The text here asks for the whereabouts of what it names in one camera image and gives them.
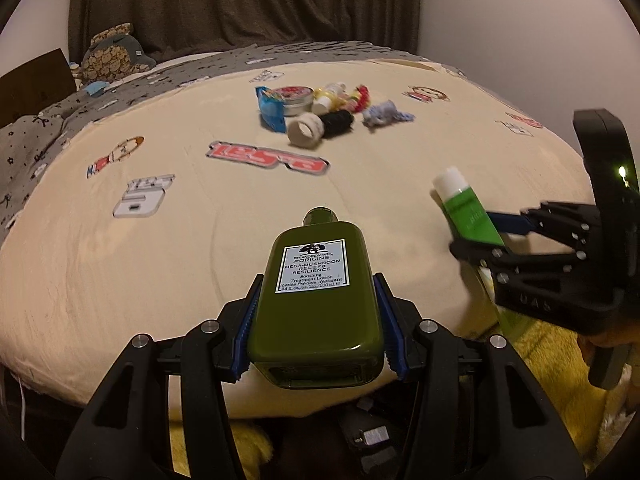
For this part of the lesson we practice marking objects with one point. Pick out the wooden headboard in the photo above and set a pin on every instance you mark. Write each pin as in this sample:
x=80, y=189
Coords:
x=30, y=90

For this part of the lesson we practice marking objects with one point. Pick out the black cylinder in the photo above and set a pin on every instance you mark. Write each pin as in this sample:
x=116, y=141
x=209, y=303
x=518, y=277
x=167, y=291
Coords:
x=336, y=122

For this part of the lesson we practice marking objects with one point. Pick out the grey printed blanket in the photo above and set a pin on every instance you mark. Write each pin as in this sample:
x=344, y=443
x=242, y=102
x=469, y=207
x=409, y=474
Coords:
x=30, y=145

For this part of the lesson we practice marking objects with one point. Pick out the yellow fluffy rug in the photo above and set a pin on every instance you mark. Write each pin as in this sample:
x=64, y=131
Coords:
x=550, y=360

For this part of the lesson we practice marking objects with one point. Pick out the round metal tin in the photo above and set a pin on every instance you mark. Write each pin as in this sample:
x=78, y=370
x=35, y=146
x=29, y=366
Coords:
x=297, y=97

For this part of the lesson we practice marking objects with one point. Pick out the red and yellow candy wrapper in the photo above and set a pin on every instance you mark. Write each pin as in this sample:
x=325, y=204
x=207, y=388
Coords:
x=357, y=97

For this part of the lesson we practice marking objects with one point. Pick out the patterned plush toy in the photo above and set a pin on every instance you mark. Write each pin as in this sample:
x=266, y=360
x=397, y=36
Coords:
x=107, y=55

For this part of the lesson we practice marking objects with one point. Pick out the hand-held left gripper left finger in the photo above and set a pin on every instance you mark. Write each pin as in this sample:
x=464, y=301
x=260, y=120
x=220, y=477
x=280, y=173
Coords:
x=245, y=340

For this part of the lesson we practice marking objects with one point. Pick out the dark green lotion bottle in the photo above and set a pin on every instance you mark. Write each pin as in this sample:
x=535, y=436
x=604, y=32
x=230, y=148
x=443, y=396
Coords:
x=315, y=320

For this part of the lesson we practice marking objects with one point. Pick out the small blue cloth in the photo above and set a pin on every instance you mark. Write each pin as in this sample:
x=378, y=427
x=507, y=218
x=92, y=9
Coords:
x=95, y=87

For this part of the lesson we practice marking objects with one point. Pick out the small white bottle yellow label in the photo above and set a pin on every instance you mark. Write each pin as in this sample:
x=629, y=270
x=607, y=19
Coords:
x=325, y=97

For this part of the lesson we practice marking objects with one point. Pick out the blue snack packet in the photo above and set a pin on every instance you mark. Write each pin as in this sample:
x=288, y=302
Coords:
x=272, y=107

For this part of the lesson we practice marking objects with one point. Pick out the green tube with white cap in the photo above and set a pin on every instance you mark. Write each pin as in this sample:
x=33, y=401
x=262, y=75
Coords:
x=467, y=210

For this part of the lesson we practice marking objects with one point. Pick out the white tape roll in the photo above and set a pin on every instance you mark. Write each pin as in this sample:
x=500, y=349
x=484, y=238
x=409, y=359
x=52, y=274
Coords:
x=305, y=130

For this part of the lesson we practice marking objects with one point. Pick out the brown curtain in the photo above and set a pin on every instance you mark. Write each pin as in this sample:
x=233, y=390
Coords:
x=250, y=0

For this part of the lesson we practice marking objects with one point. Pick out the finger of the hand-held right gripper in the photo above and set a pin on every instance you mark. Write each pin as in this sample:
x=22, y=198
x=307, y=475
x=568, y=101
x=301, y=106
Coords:
x=510, y=222
x=525, y=257

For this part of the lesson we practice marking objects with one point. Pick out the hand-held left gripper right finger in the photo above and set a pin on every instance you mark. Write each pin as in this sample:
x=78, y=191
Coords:
x=391, y=330

